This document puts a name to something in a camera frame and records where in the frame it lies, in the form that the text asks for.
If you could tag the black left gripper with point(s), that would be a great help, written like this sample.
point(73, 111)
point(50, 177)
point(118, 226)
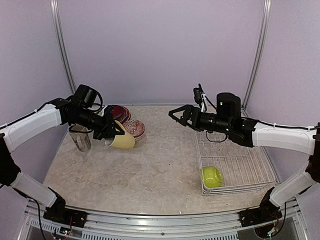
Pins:
point(107, 129)

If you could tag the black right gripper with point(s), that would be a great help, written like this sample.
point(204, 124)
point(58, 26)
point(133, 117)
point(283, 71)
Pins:
point(188, 114)

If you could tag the yellow cup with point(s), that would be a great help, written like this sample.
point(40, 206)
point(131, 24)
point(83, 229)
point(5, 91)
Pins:
point(124, 142)

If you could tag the pink polka dot plate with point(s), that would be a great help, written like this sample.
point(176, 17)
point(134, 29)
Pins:
point(125, 117)

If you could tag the blue white zigzag bowl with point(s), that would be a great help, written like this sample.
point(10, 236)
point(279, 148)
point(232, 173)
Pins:
point(134, 127)

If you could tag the white red patterned bowl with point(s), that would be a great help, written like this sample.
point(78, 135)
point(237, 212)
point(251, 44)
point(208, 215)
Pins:
point(137, 137)

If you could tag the white printed mug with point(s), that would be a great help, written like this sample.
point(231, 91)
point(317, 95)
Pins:
point(80, 136)

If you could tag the lime green bowl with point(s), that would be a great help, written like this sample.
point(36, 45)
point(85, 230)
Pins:
point(211, 177)

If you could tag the dark red floral plate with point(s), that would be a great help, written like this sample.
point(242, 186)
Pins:
point(117, 111)

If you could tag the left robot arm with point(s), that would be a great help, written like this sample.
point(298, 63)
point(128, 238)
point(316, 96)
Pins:
point(73, 110)

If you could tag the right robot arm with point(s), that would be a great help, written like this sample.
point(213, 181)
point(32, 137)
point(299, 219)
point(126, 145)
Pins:
point(249, 132)

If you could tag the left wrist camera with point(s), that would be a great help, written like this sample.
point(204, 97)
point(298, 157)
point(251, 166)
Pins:
point(102, 111)

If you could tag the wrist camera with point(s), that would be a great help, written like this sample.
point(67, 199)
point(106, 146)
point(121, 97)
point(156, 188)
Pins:
point(102, 111)
point(200, 98)

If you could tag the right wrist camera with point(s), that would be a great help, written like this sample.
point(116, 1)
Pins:
point(200, 98)

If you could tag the white wire dish rack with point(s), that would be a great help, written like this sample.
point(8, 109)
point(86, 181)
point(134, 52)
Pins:
point(242, 169)

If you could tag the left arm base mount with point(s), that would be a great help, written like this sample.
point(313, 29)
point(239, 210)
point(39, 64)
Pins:
point(75, 217)

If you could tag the aluminium front rail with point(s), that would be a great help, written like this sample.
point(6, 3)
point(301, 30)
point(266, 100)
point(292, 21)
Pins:
point(103, 225)

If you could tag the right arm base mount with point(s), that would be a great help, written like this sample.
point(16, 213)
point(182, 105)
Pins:
point(256, 216)

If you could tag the left aluminium corner post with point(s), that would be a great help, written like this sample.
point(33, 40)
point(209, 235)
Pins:
point(54, 6)

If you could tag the aluminium corner post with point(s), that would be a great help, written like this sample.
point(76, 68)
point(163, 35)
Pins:
point(258, 52)
point(54, 6)

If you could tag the right aluminium corner post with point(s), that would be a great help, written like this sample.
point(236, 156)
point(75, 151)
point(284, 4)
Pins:
point(258, 52)

